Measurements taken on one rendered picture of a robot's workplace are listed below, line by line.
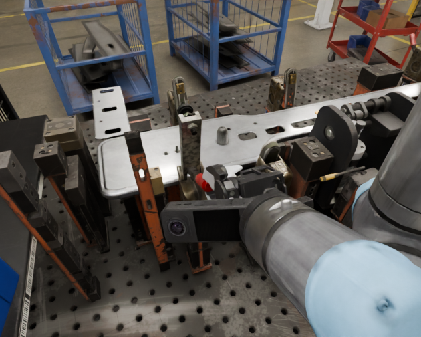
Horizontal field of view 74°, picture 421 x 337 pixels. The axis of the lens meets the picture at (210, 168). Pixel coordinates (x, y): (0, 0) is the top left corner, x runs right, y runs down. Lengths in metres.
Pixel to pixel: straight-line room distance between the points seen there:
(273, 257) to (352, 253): 0.07
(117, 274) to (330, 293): 0.76
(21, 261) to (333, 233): 0.52
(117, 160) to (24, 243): 0.28
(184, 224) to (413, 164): 0.23
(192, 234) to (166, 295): 0.53
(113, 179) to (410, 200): 0.59
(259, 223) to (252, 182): 0.10
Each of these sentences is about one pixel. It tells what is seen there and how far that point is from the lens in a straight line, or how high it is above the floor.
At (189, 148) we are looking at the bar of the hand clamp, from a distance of 0.53.
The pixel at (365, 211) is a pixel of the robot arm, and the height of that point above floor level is 1.24.
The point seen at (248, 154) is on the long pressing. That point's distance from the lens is 0.74.
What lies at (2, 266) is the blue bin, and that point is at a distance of 0.55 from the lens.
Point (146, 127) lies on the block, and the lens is 0.88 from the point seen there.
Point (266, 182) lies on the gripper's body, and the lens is 0.36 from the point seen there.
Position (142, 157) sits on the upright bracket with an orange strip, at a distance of 0.52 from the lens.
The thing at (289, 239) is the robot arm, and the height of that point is 1.30.
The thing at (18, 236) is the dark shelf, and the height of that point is 1.03.
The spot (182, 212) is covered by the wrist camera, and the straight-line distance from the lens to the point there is 0.33.
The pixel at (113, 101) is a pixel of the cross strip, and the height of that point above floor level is 1.00.
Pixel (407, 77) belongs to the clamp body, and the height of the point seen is 0.94.
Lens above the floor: 1.49
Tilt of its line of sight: 45 degrees down
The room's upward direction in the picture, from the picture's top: straight up
